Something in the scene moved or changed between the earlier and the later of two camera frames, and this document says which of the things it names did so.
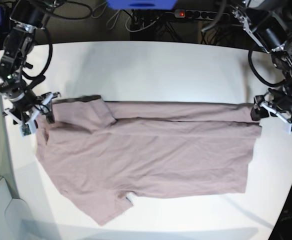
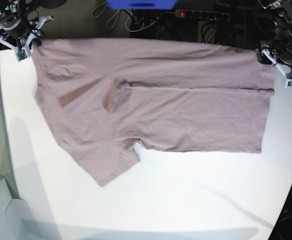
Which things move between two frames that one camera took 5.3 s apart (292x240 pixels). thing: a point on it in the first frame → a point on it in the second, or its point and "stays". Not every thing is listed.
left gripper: (27, 118) → (20, 43)
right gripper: (274, 103) → (271, 53)
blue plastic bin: (142, 4) stays
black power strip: (212, 15) stays
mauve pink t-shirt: (98, 153) → (106, 96)
